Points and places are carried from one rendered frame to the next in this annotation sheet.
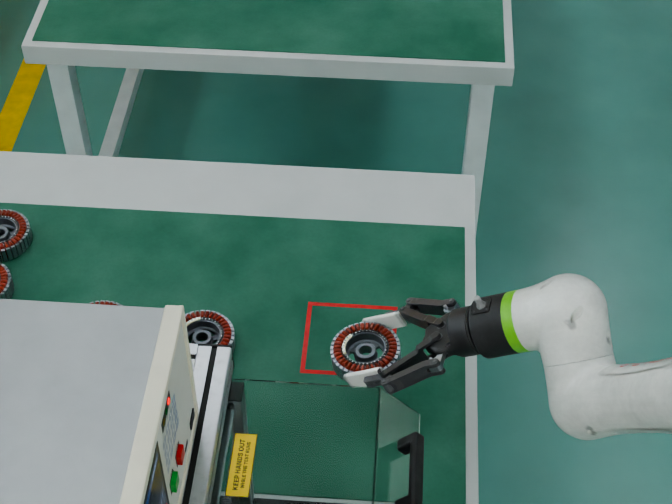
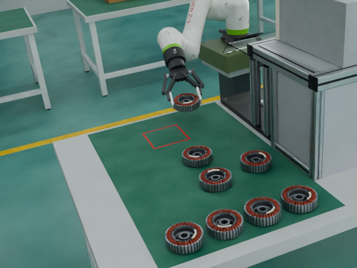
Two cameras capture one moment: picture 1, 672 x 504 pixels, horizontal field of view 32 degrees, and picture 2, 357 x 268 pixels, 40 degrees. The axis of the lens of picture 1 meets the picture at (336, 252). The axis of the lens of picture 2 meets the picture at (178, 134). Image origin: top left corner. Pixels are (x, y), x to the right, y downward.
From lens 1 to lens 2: 2.65 m
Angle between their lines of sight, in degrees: 85
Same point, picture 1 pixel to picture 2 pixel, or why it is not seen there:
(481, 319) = (179, 51)
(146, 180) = (102, 218)
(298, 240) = (119, 162)
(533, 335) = (181, 42)
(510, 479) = not seen: hidden behind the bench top
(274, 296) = (156, 156)
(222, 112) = not seen: outside the picture
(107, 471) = not seen: outside the picture
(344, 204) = (88, 161)
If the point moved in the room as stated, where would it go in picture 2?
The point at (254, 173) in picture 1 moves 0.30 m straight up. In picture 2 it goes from (78, 190) to (61, 114)
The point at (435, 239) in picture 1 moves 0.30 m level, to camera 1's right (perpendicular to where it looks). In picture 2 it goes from (98, 137) to (79, 113)
